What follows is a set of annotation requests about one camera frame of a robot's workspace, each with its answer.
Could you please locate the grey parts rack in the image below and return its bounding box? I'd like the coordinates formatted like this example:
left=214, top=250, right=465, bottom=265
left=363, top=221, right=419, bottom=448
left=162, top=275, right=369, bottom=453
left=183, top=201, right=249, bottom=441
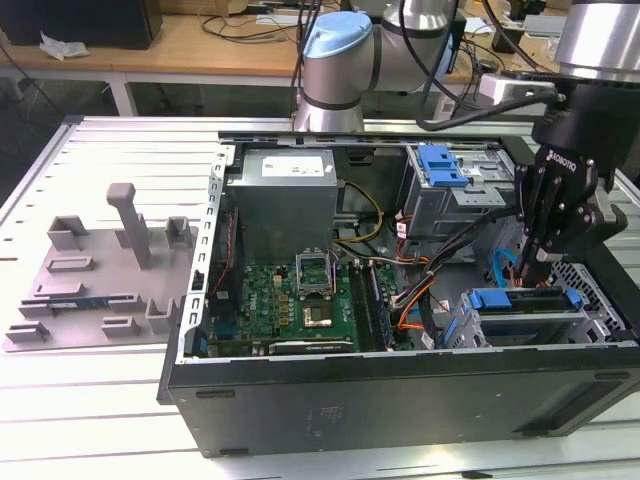
left=0, top=182, right=201, bottom=354

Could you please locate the silver power supply unit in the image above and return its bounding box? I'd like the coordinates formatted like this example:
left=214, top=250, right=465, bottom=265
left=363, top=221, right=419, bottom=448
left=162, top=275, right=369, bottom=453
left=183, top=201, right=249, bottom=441
left=227, top=148, right=337, bottom=264

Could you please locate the blue drive latch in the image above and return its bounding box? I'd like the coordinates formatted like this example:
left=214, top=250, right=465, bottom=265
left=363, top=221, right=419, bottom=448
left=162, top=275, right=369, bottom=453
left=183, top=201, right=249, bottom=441
left=418, top=144, right=475, bottom=188

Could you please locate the blue data wire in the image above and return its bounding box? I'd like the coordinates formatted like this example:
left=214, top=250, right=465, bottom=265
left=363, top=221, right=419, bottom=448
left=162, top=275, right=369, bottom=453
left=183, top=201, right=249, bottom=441
left=399, top=305, right=434, bottom=327
left=491, top=246, right=524, bottom=290

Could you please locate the crumpled clear plastic bag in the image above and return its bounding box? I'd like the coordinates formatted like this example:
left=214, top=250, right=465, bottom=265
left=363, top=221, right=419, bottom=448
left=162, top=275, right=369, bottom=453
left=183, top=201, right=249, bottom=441
left=38, top=29, right=92, bottom=62

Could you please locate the black cube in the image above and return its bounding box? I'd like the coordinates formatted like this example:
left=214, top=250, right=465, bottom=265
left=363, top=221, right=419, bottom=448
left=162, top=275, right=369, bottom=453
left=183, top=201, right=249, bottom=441
left=492, top=23, right=525, bottom=54

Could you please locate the black case fan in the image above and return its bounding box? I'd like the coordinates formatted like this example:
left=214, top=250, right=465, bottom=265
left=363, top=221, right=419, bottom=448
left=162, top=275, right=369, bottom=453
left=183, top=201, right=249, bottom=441
left=208, top=207, right=246, bottom=326

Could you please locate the black open PC case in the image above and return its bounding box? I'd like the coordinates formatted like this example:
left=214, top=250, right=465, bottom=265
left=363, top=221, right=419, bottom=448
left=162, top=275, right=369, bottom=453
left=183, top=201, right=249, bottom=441
left=156, top=130, right=640, bottom=459

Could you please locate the yellow black power wire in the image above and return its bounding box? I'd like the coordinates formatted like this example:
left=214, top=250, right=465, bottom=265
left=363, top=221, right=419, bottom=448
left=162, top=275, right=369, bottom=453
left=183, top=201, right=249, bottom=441
left=333, top=180, right=385, bottom=249

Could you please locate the RAM slot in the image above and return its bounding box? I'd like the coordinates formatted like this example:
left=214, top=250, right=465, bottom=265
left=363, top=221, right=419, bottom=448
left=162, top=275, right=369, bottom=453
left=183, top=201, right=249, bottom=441
left=348, top=261, right=371, bottom=351

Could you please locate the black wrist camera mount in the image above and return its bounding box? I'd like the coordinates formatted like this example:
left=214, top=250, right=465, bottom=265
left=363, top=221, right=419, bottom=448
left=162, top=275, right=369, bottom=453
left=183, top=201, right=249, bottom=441
left=559, top=192, right=629, bottom=257

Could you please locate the black graphics card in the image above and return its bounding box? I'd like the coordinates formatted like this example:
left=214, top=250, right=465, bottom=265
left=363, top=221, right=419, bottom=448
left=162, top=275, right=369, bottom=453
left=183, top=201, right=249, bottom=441
left=252, top=335, right=355, bottom=359

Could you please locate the CPU socket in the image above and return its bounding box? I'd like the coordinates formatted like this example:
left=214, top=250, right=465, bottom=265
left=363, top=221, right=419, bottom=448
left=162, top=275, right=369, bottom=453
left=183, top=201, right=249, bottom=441
left=294, top=248, right=335, bottom=300

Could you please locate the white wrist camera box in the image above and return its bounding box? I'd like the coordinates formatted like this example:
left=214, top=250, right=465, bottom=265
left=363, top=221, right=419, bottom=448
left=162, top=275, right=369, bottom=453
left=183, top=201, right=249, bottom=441
left=478, top=73, right=559, bottom=107

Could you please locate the blue RAM stick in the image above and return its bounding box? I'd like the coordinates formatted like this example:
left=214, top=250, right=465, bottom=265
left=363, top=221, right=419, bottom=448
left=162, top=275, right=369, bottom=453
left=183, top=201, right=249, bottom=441
left=46, top=298, right=110, bottom=310
left=369, top=261, right=394, bottom=350

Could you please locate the grey flat box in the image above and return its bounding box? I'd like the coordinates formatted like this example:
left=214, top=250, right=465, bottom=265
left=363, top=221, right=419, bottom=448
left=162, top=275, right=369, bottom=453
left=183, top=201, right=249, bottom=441
left=522, top=13, right=569, bottom=37

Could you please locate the orange wire bundle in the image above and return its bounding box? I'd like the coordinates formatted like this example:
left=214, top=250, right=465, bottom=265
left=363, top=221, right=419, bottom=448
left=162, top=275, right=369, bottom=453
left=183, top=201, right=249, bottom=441
left=392, top=254, right=444, bottom=334

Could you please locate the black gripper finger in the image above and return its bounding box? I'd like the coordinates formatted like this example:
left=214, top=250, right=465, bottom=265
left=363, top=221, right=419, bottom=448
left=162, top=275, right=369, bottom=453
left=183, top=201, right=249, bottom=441
left=538, top=163, right=599, bottom=285
left=514, top=163, right=546, bottom=281

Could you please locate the green motherboard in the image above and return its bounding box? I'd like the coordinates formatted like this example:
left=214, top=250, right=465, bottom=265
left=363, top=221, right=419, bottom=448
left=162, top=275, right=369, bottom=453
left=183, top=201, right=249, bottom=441
left=242, top=260, right=401, bottom=352

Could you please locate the hard disk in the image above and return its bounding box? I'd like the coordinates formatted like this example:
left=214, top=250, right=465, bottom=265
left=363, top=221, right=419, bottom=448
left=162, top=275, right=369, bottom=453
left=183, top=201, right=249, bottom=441
left=443, top=287, right=586, bottom=349

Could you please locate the silver disk bay cage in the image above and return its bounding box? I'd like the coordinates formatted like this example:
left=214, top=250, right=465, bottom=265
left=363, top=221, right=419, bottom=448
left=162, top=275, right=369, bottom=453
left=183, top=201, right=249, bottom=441
left=442, top=285, right=626, bottom=350

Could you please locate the wooden desk white frame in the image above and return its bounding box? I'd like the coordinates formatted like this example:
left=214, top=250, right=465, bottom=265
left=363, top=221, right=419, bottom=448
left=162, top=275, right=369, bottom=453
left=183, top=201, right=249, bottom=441
left=0, top=9, right=561, bottom=119

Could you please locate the metal socket cover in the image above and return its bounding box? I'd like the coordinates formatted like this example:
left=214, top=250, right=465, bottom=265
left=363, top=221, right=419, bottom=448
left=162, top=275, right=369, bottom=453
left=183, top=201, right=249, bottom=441
left=294, top=248, right=335, bottom=300

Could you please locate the silver optical drive cage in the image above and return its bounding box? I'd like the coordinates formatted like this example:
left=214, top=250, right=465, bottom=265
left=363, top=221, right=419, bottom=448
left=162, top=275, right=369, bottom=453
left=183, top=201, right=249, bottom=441
left=403, top=143, right=521, bottom=241

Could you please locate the black computer tower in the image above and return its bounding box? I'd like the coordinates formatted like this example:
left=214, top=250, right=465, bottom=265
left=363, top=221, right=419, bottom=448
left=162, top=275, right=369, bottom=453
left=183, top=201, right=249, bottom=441
left=0, top=0, right=164, bottom=51

